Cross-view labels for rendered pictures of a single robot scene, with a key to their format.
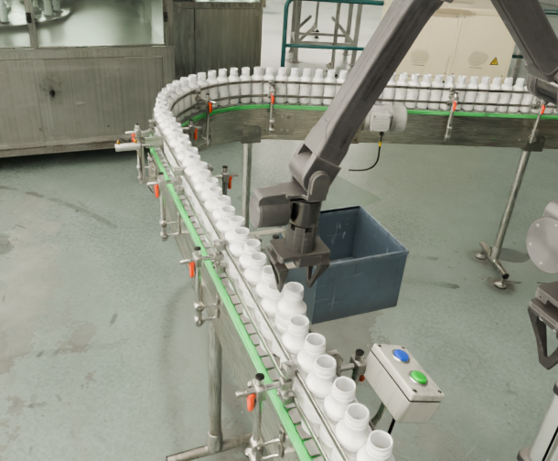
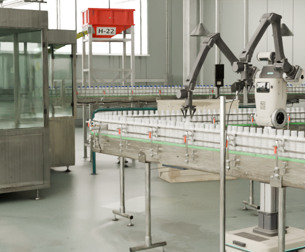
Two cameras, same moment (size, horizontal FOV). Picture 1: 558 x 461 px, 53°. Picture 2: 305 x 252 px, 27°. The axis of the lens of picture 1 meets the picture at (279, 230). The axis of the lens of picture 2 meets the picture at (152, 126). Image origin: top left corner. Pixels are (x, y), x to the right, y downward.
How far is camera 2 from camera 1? 3.94 m
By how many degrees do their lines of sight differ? 28
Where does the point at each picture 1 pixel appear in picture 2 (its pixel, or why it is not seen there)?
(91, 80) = (3, 149)
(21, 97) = not seen: outside the picture
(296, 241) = (188, 102)
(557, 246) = (235, 66)
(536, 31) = (230, 54)
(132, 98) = (25, 159)
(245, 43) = (65, 143)
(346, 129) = (196, 74)
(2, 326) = (13, 244)
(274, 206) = (183, 91)
